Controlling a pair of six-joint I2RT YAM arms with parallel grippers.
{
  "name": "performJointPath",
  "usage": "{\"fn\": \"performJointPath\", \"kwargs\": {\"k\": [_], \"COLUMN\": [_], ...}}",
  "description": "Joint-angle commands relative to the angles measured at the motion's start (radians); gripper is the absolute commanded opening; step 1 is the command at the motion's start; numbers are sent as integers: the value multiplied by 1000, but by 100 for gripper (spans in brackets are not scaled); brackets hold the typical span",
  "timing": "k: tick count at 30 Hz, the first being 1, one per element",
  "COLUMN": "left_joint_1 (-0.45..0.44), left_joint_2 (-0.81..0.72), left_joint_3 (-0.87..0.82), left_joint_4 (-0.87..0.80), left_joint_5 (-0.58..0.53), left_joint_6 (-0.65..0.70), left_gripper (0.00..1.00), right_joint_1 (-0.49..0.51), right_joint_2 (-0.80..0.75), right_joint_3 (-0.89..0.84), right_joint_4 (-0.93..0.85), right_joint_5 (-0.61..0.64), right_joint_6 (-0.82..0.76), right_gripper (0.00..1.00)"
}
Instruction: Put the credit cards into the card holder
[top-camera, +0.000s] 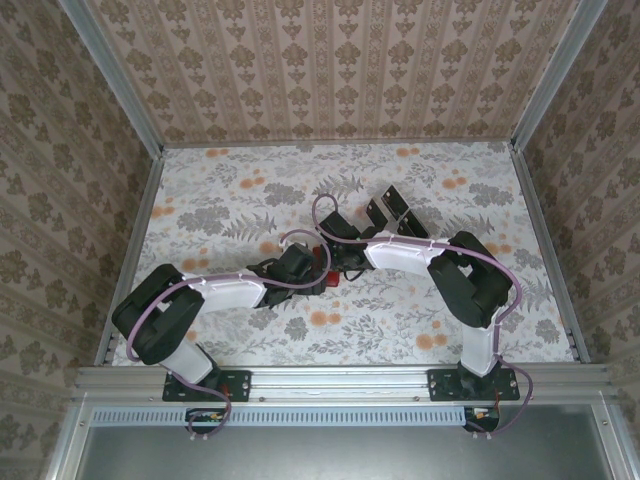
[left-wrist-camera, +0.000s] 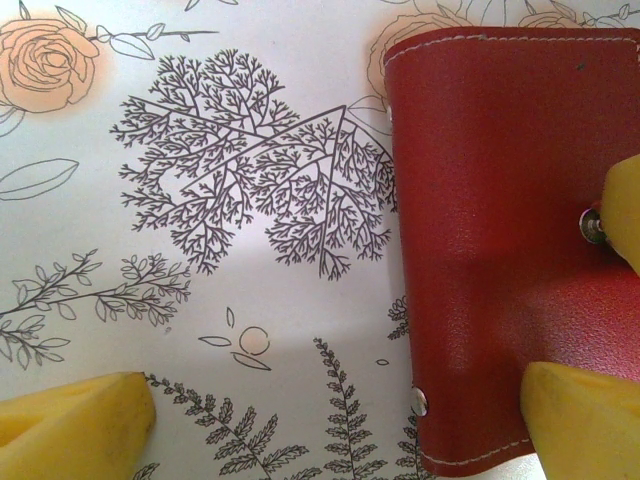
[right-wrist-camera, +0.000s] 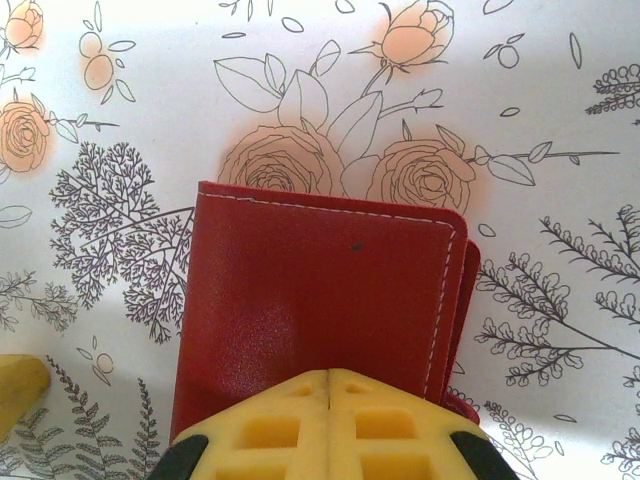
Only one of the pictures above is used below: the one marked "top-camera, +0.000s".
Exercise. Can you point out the red leather card holder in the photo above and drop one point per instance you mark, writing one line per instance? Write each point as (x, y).
(332, 281)

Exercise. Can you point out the clear acrylic card stand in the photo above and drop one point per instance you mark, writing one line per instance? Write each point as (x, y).
(395, 220)

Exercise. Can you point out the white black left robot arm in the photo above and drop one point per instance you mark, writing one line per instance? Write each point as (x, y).
(225, 292)

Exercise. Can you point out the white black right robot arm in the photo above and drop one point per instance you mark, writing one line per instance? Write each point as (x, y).
(400, 255)

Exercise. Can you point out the black credit card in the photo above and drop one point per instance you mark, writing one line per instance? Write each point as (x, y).
(406, 230)
(417, 222)
(395, 197)
(376, 212)

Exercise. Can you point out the floral table cover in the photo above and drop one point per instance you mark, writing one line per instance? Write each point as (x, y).
(225, 170)

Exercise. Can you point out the grey metal panel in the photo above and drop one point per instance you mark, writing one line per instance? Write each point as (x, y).
(325, 455)

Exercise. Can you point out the aluminium extrusion rail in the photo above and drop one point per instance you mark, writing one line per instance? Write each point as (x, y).
(340, 382)

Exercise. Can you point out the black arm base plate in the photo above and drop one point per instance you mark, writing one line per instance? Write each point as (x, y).
(442, 385)
(237, 385)

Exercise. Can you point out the aluminium side rail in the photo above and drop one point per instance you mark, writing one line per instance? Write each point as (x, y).
(550, 250)
(141, 225)

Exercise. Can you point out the aluminium corner post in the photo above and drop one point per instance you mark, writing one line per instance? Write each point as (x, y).
(114, 75)
(555, 75)

